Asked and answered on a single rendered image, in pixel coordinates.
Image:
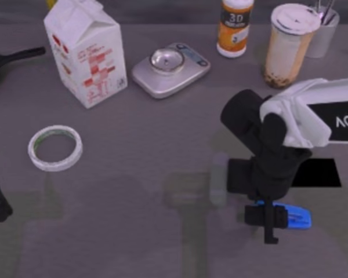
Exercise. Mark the orange white bottle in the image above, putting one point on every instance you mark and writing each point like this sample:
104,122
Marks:
233,29

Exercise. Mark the white red milk carton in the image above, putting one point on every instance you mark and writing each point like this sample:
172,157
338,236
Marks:
85,55

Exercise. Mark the black frying pan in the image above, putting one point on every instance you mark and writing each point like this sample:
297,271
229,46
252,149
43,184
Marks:
0,62

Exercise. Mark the silver kitchen scale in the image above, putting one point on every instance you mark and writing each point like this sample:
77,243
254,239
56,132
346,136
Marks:
171,69

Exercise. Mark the black rectangular object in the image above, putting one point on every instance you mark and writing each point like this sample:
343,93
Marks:
319,173

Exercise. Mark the grey metal utensil cup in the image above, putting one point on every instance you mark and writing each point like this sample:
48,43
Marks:
324,37

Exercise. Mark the blue plastic object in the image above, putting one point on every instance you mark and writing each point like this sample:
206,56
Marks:
298,218

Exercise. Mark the white tape roll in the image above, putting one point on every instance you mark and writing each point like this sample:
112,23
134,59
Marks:
37,156

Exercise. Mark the yellow object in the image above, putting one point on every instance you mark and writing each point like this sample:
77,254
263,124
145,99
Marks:
50,3

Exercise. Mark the metal utensils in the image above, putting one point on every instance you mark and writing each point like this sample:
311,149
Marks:
326,10

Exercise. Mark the bubble tea cup with lid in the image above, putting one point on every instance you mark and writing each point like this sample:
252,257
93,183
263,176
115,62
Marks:
284,49

